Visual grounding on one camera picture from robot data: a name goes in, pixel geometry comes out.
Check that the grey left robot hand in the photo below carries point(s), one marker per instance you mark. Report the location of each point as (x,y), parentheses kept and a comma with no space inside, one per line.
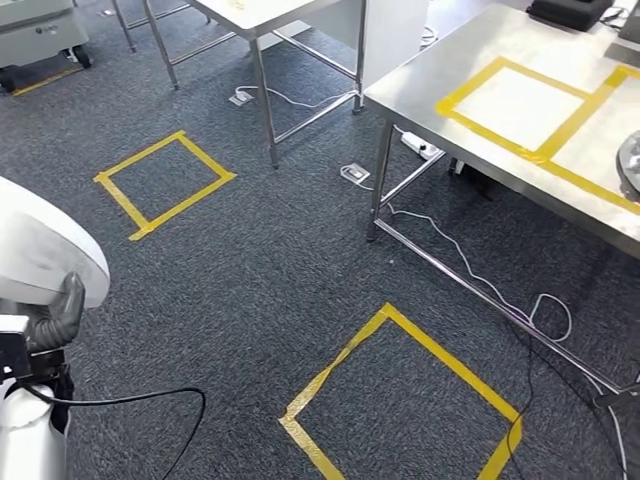
(72,305)

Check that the white teardrop-shaped part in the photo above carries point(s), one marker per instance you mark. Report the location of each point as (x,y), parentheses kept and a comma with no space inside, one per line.
(45,252)

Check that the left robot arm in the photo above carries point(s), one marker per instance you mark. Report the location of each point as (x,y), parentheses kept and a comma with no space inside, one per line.
(25,437)

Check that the stainless steel workbench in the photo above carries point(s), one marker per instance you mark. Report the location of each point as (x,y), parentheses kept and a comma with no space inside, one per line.
(450,73)

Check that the yellow tape on workbench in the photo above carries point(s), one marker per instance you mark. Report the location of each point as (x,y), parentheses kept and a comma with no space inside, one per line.
(543,156)

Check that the yellow floor tape outline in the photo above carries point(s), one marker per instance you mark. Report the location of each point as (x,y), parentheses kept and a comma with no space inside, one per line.
(385,311)
(140,232)

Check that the yellow floor tape strip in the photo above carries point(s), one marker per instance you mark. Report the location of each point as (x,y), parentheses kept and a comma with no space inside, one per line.
(45,81)

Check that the grey wheeled machine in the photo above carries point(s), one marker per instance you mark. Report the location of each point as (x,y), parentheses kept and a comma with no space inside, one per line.
(35,33)

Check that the metal floor socket plate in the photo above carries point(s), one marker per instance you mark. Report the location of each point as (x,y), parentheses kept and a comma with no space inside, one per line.
(241,98)
(356,173)

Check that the white table with steel legs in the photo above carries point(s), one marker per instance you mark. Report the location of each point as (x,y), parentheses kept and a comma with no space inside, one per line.
(260,13)

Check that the white power strip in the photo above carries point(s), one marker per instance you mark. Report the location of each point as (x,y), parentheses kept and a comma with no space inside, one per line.
(420,144)

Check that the black carrying case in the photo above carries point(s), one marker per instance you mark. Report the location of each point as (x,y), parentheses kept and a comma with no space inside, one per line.
(570,12)

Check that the grey plastic hubcap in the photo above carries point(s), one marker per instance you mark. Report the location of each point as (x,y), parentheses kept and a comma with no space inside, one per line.
(631,166)

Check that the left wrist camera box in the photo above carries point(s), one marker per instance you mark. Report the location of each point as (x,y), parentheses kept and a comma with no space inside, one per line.
(12,354)

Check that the steel table frame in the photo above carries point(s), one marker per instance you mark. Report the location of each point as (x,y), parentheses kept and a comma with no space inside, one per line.
(124,26)

